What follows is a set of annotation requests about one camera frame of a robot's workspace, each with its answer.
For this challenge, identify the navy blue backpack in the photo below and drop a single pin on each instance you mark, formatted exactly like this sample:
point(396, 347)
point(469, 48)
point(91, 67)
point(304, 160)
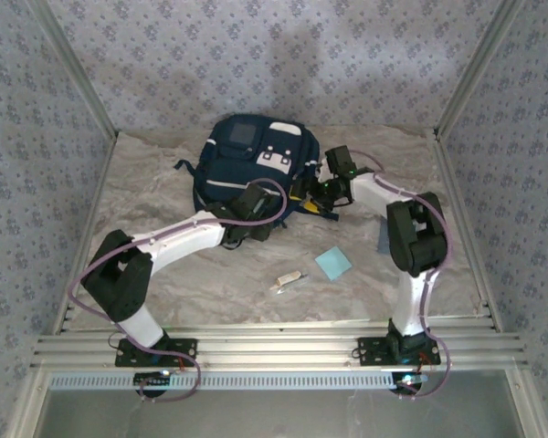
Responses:
point(237, 169)

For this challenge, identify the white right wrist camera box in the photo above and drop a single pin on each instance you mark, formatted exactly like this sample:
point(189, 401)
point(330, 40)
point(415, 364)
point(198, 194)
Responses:
point(324, 169)

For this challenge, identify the black left controller board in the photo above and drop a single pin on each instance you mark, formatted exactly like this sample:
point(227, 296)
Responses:
point(153, 381)

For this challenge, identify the beige eraser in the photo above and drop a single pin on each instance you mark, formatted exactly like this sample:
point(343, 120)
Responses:
point(288, 278)

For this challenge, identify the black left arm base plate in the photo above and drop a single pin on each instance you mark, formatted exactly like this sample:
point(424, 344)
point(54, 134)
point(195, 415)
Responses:
point(128, 358)

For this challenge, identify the aluminium frame post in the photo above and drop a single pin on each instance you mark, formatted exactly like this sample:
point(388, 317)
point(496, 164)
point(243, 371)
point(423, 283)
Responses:
point(479, 68)
point(68, 68)

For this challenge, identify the light blue sticky note pad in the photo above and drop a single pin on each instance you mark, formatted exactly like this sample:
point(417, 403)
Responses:
point(332, 263)

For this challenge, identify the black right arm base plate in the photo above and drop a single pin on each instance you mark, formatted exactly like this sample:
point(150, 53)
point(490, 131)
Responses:
point(370, 353)

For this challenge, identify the aluminium side rail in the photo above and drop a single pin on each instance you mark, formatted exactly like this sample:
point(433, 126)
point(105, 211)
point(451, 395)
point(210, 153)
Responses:
point(466, 237)
point(84, 237)

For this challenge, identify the grey metal panel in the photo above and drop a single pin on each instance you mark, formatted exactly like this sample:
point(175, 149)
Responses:
point(274, 415)

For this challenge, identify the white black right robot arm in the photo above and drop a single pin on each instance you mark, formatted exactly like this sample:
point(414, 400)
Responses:
point(374, 194)

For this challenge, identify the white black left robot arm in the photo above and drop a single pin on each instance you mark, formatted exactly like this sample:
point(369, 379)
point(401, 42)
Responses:
point(182, 237)

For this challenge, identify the black right controller board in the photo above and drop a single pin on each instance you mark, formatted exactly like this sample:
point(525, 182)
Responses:
point(408, 381)

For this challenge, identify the black controller board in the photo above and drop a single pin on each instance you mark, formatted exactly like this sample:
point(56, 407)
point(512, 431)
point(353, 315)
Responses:
point(153, 381)
point(408, 381)

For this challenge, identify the aluminium front rail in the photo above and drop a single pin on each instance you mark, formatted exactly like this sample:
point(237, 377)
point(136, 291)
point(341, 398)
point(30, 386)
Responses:
point(274, 347)

